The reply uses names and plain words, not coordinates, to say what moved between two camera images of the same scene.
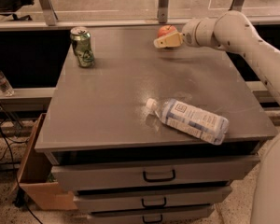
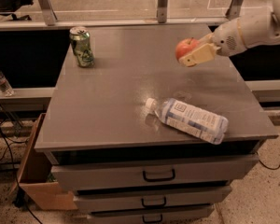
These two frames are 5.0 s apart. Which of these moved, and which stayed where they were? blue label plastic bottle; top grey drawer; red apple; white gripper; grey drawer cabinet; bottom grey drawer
Moved: white gripper; red apple
Stayed: top grey drawer; blue label plastic bottle; grey drawer cabinet; bottom grey drawer
